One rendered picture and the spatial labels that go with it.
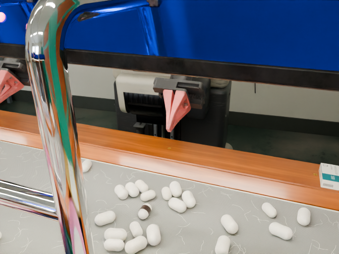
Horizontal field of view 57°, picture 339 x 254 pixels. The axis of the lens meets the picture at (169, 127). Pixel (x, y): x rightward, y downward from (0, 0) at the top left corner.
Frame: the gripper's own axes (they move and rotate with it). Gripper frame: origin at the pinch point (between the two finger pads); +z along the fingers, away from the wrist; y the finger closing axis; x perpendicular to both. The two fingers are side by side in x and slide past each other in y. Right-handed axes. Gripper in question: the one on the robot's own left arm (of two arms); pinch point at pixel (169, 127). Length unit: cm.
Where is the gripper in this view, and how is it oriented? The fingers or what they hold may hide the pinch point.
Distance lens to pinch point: 62.1
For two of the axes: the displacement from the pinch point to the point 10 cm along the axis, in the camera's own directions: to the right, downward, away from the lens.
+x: 2.2, 4.3, 8.7
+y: 9.4, 1.5, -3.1
